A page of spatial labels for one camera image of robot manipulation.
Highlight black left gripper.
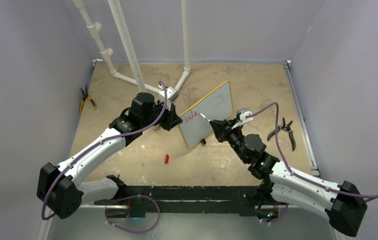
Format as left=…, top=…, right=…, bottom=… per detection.
left=141, top=99, right=182, bottom=131

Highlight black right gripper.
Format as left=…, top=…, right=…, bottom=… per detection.
left=211, top=117, right=249, bottom=164

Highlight red whiteboard marker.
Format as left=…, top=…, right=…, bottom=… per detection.
left=199, top=113, right=210, bottom=122

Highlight yellow-framed whiteboard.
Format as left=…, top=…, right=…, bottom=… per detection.
left=179, top=81, right=234, bottom=149

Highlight red marker cap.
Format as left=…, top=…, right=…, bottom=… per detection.
left=164, top=154, right=169, bottom=164

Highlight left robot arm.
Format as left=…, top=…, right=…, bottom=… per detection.
left=36, top=89, right=182, bottom=220

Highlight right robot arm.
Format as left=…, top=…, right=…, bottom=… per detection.
left=208, top=120, right=368, bottom=237

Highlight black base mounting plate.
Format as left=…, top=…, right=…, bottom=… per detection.
left=94, top=175, right=275, bottom=218

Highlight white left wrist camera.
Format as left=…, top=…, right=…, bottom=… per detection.
left=158, top=87, right=179, bottom=110

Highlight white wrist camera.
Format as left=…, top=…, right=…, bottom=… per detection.
left=158, top=87, right=179, bottom=110
left=232, top=108, right=253, bottom=129

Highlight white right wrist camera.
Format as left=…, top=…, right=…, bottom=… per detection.
left=232, top=108, right=253, bottom=129

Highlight black-handled pliers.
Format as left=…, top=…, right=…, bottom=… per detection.
left=267, top=117, right=297, bottom=152

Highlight yellow-handled pliers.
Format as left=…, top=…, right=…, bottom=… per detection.
left=79, top=85, right=97, bottom=115

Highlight white PVC pipe frame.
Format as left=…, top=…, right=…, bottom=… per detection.
left=73, top=0, right=191, bottom=94

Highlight aluminium frame rail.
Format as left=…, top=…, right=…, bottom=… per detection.
left=36, top=179, right=119, bottom=222

